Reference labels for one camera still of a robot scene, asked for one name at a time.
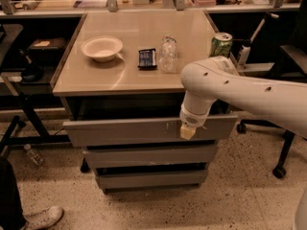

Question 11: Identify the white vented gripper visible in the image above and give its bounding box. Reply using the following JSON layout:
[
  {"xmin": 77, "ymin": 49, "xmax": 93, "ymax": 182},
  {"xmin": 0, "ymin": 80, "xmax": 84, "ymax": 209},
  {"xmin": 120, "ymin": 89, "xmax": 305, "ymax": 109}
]
[{"xmin": 179, "ymin": 103, "xmax": 210, "ymax": 140}]

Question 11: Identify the grey top drawer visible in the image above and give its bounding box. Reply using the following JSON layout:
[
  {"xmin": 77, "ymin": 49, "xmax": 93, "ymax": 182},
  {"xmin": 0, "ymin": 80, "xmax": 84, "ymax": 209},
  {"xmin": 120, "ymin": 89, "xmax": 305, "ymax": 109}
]
[{"xmin": 63, "ymin": 115, "xmax": 237, "ymax": 147}]

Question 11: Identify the grey drawer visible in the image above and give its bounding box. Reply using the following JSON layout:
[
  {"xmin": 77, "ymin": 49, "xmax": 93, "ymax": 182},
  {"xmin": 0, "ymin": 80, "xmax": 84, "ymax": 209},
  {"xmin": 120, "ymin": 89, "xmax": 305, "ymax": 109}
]
[
  {"xmin": 83, "ymin": 142, "xmax": 218, "ymax": 169},
  {"xmin": 95, "ymin": 163, "xmax": 208, "ymax": 194},
  {"xmin": 63, "ymin": 115, "xmax": 237, "ymax": 147}
]

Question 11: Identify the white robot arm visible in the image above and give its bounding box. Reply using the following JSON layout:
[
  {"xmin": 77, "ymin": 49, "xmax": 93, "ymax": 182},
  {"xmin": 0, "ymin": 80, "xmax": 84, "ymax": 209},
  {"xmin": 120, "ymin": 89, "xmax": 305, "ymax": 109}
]
[{"xmin": 180, "ymin": 57, "xmax": 307, "ymax": 139}]

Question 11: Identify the grey middle drawer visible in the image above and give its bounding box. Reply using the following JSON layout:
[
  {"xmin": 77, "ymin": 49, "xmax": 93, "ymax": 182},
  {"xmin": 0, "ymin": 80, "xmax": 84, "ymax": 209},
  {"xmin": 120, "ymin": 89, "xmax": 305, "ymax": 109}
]
[{"xmin": 83, "ymin": 142, "xmax": 218, "ymax": 169}]

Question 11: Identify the grey drawer cabinet with tabletop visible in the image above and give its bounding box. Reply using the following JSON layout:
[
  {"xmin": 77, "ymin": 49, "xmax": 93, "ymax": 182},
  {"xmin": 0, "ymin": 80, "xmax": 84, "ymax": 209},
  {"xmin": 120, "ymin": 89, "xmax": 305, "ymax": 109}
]
[{"xmin": 49, "ymin": 10, "xmax": 248, "ymax": 122}]

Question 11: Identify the grey bottom drawer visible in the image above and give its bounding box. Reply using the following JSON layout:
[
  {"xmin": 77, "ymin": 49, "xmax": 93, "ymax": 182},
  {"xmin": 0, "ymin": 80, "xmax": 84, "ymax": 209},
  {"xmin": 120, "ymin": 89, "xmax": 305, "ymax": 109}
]
[{"xmin": 95, "ymin": 163, "xmax": 208, "ymax": 194}]

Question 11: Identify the clear plastic water bottle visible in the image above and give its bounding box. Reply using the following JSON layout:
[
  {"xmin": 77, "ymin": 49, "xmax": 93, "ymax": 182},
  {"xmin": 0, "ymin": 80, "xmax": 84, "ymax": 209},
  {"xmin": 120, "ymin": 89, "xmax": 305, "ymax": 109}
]
[{"xmin": 158, "ymin": 34, "xmax": 177, "ymax": 73}]

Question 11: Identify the dark blue snack packet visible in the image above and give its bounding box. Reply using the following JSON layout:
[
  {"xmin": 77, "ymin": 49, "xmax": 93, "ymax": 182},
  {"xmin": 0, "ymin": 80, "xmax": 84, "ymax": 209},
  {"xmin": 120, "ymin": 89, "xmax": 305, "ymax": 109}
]
[{"xmin": 138, "ymin": 48, "xmax": 157, "ymax": 70}]

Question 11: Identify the green drink can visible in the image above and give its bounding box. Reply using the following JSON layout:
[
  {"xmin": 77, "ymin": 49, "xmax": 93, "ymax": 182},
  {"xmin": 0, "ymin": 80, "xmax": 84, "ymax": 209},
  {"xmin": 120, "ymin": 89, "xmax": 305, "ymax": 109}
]
[{"xmin": 210, "ymin": 33, "xmax": 232, "ymax": 58}]

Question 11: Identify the white paper bowl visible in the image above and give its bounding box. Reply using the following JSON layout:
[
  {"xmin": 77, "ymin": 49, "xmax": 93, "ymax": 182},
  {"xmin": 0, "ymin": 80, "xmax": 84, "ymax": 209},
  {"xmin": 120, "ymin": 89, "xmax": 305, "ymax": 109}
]
[{"xmin": 82, "ymin": 35, "xmax": 123, "ymax": 62}]

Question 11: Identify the black office chair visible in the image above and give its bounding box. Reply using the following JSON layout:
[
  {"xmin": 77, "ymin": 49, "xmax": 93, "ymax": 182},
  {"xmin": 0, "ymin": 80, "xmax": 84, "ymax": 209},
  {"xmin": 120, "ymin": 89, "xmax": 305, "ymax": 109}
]
[{"xmin": 236, "ymin": 0, "xmax": 307, "ymax": 179}]

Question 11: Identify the plastic bottle on floor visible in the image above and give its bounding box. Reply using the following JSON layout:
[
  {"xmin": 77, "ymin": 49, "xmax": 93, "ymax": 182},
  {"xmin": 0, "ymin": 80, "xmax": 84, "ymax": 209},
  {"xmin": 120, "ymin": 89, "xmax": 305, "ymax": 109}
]
[{"xmin": 24, "ymin": 144, "xmax": 44, "ymax": 166}]

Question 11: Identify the black box on shelf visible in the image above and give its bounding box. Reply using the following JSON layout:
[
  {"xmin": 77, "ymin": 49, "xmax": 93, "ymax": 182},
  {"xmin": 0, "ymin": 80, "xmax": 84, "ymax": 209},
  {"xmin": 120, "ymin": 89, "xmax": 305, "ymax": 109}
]
[{"xmin": 28, "ymin": 37, "xmax": 67, "ymax": 58}]

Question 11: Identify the black joystick device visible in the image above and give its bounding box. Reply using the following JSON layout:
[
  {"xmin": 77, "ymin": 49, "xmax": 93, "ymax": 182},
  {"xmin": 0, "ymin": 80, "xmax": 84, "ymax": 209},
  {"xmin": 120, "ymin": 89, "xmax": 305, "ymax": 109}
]
[{"xmin": 19, "ymin": 49, "xmax": 43, "ymax": 82}]

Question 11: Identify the white sneaker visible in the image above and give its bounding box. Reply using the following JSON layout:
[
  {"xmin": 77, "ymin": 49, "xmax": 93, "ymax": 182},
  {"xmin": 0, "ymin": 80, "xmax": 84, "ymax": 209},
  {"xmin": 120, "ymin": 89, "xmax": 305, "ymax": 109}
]
[{"xmin": 20, "ymin": 206, "xmax": 64, "ymax": 230}]

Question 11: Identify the dark trouser leg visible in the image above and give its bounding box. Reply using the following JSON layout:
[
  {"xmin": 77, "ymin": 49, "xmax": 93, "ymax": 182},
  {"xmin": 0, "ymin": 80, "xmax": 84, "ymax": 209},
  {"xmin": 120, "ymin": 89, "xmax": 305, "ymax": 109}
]
[{"xmin": 0, "ymin": 157, "xmax": 26, "ymax": 230}]

